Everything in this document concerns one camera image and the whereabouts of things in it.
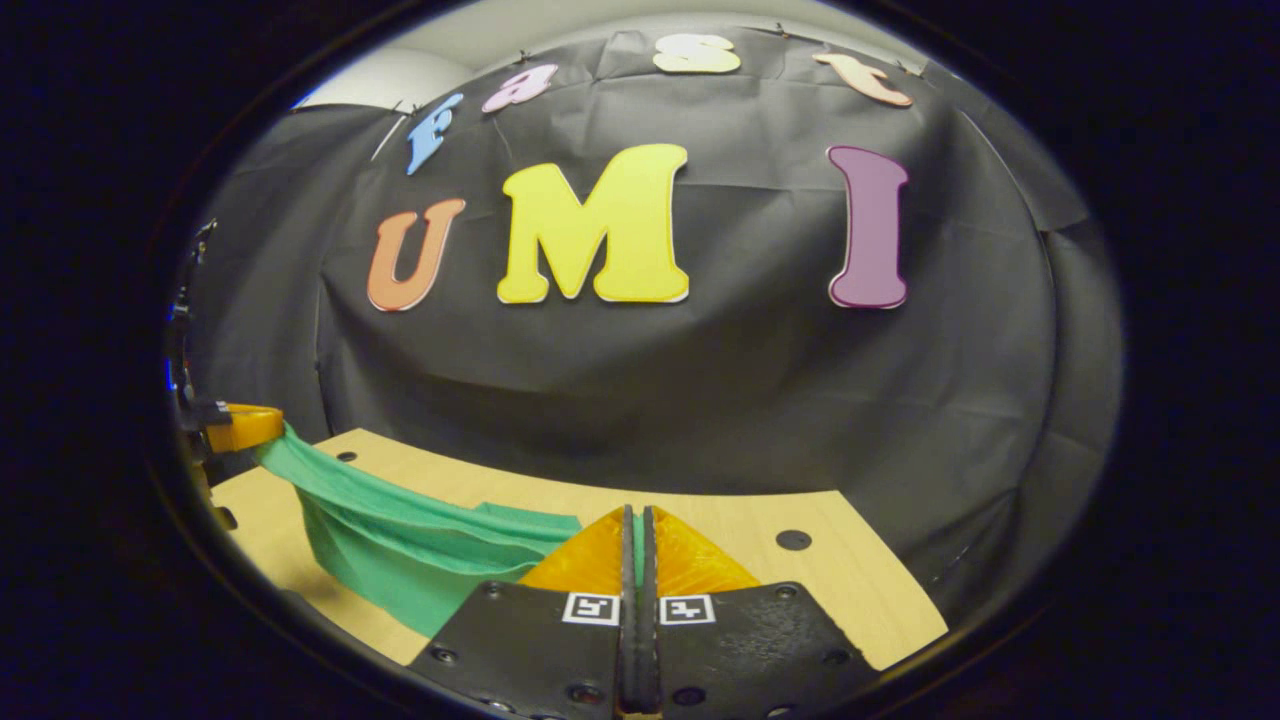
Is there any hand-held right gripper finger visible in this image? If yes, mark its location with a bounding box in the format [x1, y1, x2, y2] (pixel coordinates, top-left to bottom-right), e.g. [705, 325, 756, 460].
[640, 505, 881, 720]
[408, 505, 641, 720]

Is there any black backdrop cloth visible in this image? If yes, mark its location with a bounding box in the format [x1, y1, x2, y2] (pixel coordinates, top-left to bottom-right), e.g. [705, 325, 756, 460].
[185, 25, 1126, 621]

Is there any green T-shirt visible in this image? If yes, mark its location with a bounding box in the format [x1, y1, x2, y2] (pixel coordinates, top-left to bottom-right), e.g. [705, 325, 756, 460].
[255, 422, 646, 639]

